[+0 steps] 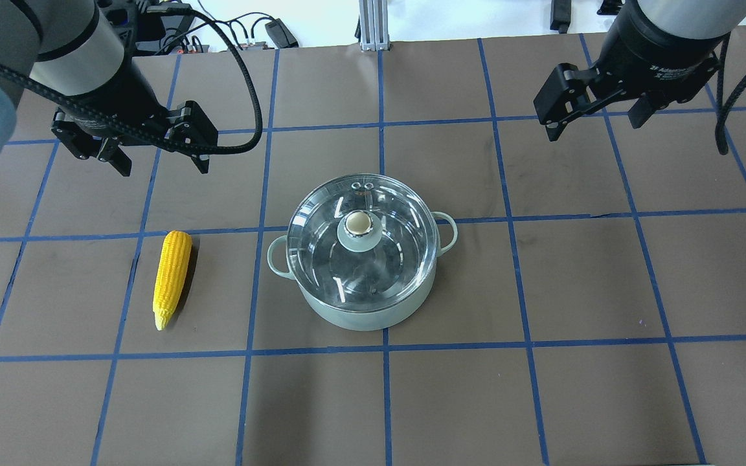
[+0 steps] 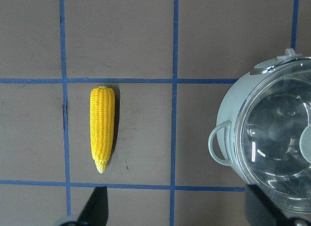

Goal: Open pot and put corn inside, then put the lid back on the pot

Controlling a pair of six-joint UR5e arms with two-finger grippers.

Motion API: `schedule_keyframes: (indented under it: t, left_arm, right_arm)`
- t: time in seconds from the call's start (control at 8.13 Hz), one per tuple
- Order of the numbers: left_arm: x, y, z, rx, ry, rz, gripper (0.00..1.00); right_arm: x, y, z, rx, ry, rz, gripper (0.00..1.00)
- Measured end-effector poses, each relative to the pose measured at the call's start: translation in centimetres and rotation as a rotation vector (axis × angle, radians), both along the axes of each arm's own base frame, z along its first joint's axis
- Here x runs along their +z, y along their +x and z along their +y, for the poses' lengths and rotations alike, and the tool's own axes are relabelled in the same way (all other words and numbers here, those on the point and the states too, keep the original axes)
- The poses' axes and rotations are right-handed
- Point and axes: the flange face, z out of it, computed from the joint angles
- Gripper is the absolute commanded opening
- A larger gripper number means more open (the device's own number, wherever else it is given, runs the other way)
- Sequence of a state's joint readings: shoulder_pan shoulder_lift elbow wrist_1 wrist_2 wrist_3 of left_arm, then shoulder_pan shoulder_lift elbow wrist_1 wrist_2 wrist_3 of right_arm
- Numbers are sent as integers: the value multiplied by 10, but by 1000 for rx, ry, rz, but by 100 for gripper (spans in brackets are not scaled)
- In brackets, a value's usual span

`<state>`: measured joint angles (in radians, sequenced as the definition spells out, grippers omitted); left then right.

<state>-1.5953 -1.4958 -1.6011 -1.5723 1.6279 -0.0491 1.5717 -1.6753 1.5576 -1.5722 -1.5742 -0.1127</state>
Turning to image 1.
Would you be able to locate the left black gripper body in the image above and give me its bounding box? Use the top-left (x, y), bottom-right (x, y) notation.
top-left (51, 100), bottom-right (218, 162)

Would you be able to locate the pale green steel pot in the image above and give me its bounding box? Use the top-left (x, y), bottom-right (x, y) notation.
top-left (266, 173), bottom-right (459, 332)

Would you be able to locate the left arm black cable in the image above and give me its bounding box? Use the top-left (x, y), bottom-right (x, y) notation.
top-left (0, 3), bottom-right (264, 155)

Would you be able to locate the glass pot lid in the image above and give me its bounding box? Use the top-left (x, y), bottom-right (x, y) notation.
top-left (286, 173), bottom-right (439, 306)

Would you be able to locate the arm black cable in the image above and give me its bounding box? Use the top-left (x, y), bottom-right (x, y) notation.
top-left (0, 3), bottom-right (264, 155)
top-left (713, 32), bottom-right (746, 155)

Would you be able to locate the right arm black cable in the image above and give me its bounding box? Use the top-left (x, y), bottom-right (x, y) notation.
top-left (713, 32), bottom-right (746, 155)

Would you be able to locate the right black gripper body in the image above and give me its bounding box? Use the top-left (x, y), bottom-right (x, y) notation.
top-left (534, 55), bottom-right (719, 126)

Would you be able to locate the black electronics box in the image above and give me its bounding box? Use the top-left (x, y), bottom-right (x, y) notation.
top-left (96, 1), bottom-right (194, 56)

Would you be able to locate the black power adapter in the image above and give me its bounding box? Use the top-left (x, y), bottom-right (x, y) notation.
top-left (264, 18), bottom-right (299, 49)

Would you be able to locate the yellow corn cob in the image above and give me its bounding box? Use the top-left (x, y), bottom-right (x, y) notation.
top-left (152, 230), bottom-right (192, 331)

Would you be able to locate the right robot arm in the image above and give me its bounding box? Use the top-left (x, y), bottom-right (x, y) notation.
top-left (534, 1), bottom-right (746, 142)

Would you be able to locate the aluminium frame post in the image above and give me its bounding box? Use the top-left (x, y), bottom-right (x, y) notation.
top-left (357, 0), bottom-right (391, 51)

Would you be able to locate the brown table mat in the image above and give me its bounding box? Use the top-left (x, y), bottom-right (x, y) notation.
top-left (0, 34), bottom-right (746, 465)

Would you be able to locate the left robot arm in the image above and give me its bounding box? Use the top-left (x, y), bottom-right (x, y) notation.
top-left (0, 1), bottom-right (218, 177)

